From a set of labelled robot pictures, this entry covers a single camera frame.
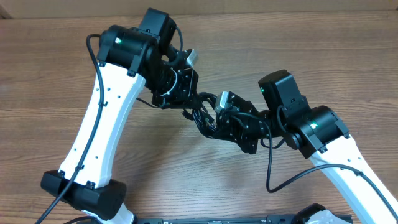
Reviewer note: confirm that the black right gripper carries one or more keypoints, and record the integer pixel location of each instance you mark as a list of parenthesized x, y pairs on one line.
[(234, 129)]

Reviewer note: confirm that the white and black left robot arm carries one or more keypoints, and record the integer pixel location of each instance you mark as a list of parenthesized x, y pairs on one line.
[(128, 61)]

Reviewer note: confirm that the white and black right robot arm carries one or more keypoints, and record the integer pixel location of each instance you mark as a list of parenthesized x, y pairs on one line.
[(318, 133)]

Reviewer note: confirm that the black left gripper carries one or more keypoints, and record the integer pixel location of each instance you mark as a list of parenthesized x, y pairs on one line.
[(188, 93)]

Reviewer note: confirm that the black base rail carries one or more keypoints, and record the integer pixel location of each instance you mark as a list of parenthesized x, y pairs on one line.
[(270, 219)]

